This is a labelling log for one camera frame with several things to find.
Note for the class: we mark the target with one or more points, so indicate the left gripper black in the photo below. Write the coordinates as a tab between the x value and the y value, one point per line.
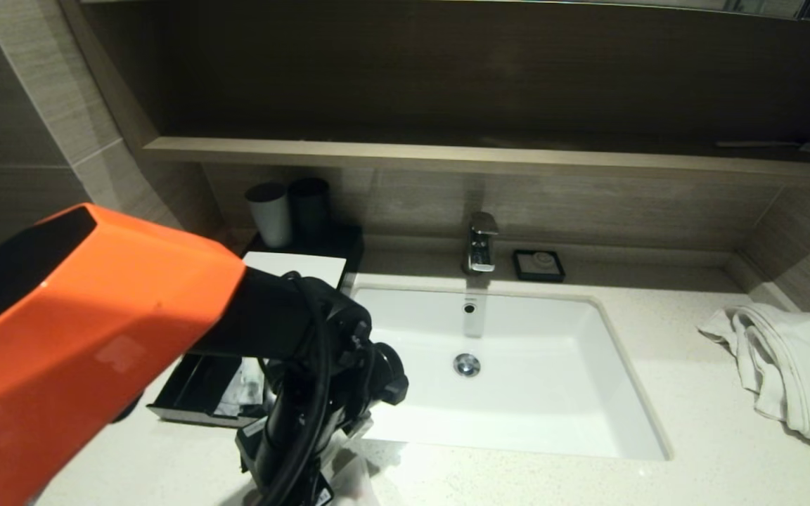
271	457

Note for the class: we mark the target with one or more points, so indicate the white sachet with red print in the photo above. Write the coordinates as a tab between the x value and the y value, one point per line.
359	481

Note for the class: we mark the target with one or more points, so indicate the black cup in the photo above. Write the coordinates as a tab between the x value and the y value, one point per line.
310	207

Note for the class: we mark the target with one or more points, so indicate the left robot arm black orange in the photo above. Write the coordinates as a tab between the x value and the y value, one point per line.
95	337

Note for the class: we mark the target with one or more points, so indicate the white packet with green label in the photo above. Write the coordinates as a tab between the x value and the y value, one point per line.
243	390

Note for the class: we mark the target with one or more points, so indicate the chrome sink drain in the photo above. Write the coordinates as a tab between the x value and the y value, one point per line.
467	365

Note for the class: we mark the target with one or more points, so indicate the grey cup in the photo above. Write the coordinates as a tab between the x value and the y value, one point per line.
269	214

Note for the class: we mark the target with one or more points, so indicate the white rectangular sink basin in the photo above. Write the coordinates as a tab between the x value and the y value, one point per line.
531	393

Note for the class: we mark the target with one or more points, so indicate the chrome faucet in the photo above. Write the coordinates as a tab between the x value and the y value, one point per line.
481	242

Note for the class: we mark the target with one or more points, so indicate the black square soap dish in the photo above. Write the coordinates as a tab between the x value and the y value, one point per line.
519	270

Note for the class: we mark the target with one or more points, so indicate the round white soap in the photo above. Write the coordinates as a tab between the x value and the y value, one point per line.
540	263

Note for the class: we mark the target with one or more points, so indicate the white crumpled towel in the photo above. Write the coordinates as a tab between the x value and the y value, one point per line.
799	372

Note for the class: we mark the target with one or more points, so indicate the wooden wall shelf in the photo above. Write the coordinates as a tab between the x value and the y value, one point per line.
447	156

